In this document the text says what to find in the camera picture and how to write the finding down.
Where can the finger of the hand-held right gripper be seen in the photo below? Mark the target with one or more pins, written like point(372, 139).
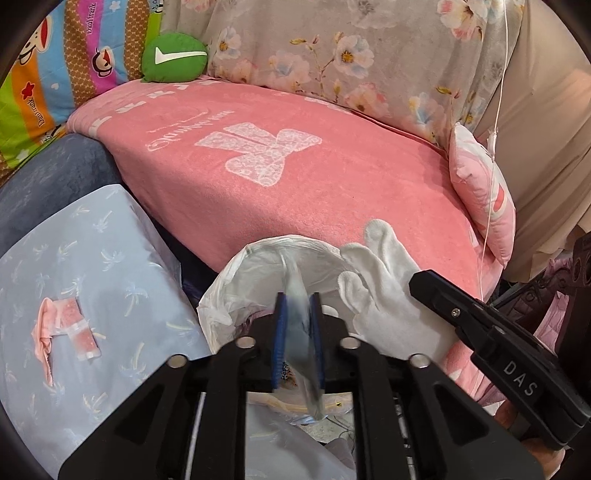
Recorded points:
point(455, 309)

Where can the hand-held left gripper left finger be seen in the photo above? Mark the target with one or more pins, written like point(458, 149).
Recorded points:
point(278, 332)

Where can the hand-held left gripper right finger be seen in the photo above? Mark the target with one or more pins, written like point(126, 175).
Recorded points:
point(318, 332)

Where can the grey plastic pouch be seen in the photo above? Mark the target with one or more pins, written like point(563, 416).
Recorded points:
point(302, 350)

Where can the white plastic bag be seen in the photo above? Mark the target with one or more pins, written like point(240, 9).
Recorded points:
point(240, 286)

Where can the white cotton glove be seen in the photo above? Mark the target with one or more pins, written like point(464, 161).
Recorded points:
point(392, 295)

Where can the person's right hand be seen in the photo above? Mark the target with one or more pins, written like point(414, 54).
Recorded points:
point(535, 457)

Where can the dark purple patterned cloth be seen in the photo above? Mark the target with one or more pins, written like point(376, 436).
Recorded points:
point(558, 286)

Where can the small pink pillow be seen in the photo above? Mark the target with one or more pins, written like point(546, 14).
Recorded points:
point(494, 203)

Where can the pink blanket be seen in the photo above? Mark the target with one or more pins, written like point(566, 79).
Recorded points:
point(323, 152)

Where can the beige cloth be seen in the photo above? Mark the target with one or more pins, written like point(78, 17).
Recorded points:
point(549, 138)

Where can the pink white packet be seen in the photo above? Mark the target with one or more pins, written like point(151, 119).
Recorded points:
point(78, 330)

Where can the pink crumpled cloth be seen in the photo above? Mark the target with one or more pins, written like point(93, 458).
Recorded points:
point(42, 332)

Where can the grey blue pillow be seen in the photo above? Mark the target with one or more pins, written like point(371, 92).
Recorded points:
point(55, 170)

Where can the floral bed sheet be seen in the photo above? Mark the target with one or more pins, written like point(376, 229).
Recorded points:
point(346, 46)

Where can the green cushion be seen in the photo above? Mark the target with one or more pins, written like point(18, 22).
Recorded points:
point(173, 57)

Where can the colourful cartoon monkey blanket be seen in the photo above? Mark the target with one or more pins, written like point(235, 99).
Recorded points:
point(69, 60)

